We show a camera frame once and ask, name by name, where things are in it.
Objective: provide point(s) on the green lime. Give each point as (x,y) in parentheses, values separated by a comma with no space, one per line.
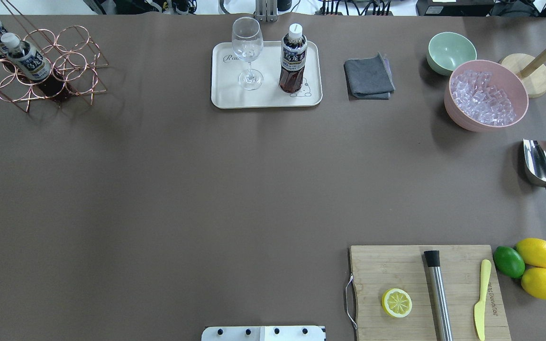
(509,262)

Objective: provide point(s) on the pink bowl with ice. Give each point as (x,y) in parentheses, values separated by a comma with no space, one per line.
(483,96)

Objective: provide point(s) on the yellow lemon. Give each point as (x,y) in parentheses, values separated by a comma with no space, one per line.
(532,251)
(533,282)

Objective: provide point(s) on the wooden cup tree stand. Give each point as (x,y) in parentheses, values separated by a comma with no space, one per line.
(530,70)

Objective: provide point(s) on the yellow plastic knife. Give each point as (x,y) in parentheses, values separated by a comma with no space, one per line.
(480,305)

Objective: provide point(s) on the tea bottle front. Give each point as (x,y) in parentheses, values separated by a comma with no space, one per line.
(36,67)

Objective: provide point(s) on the copper wire bottle basket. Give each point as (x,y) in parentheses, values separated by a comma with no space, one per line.
(73,51)

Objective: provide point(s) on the wooden cutting board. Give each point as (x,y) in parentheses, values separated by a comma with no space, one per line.
(377,268)

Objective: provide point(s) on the folded grey cloth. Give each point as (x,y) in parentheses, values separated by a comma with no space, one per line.
(369,78)

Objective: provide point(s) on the clear wine glass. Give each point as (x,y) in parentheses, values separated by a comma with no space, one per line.
(247,44)

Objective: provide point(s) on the half lemon slice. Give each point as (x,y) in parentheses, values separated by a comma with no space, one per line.
(396,303)

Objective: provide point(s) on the cream rabbit serving tray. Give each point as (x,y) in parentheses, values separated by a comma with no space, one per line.
(226,92)

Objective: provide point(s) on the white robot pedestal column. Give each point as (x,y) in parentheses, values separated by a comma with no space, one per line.
(300,332)

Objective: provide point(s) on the mint green bowl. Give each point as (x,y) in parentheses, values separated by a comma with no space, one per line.
(447,50)

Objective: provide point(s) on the aluminium frame post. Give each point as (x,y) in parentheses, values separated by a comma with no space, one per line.
(266,10)

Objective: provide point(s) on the steel muddler black tip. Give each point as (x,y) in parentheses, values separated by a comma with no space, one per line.
(432,259)

